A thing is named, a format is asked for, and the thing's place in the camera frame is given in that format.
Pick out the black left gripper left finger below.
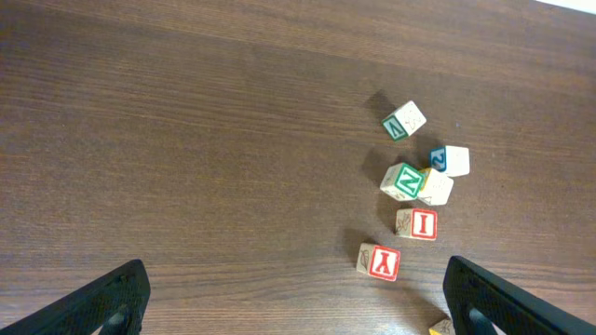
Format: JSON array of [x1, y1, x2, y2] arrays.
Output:
[[1, 260, 151, 335]]

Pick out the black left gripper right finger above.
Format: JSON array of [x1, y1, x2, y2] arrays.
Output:
[[442, 256, 595, 335]]

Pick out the yellow top wooden block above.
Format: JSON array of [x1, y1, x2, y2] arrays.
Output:
[[428, 318, 455, 335]]

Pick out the red I wooden block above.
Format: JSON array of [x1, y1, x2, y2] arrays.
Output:
[[395, 208, 438, 241]]

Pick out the red Y wooden block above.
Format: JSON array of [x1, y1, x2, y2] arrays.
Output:
[[356, 243, 400, 282]]

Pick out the plain J wooden block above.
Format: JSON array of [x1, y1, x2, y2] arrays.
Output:
[[417, 167, 454, 206]]

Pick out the green N wooden block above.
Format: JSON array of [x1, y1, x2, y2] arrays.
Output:
[[380, 163, 426, 201]]

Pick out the red 9 wooden block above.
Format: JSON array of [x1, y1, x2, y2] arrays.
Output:
[[429, 145, 470, 177]]

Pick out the plain 6 wooden block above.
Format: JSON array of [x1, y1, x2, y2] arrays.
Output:
[[381, 100, 427, 141]]

